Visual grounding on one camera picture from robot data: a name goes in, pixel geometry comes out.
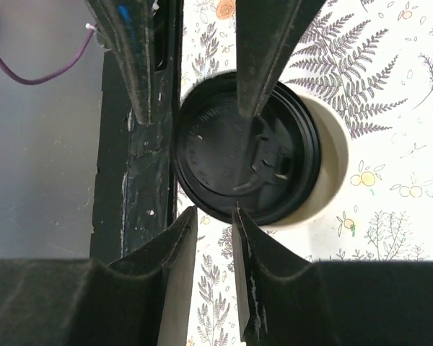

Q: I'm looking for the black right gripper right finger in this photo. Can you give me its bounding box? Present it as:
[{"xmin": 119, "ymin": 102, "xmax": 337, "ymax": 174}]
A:
[{"xmin": 236, "ymin": 0, "xmax": 325, "ymax": 117}]

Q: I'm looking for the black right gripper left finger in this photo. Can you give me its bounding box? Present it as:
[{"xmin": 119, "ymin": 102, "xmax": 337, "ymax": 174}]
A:
[{"xmin": 84, "ymin": 0, "xmax": 184, "ymax": 127}]

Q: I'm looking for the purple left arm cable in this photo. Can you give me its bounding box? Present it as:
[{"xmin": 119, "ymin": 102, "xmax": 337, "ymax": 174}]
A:
[{"xmin": 0, "ymin": 23, "xmax": 98, "ymax": 87}]

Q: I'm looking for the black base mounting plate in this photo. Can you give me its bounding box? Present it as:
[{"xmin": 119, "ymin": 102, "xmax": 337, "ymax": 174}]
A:
[{"xmin": 88, "ymin": 0, "xmax": 185, "ymax": 260}]

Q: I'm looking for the green white paper cup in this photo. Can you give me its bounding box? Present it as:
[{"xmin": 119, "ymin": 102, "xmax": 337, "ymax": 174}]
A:
[{"xmin": 264, "ymin": 92, "xmax": 351, "ymax": 231}]

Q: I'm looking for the black plastic coffee lid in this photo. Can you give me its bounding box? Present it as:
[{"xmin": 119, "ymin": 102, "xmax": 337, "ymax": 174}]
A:
[{"xmin": 172, "ymin": 72, "xmax": 321, "ymax": 226}]

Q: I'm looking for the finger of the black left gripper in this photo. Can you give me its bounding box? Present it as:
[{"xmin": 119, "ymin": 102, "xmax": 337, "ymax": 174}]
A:
[
  {"xmin": 0, "ymin": 207, "xmax": 198, "ymax": 345},
  {"xmin": 232, "ymin": 208, "xmax": 433, "ymax": 345}
]

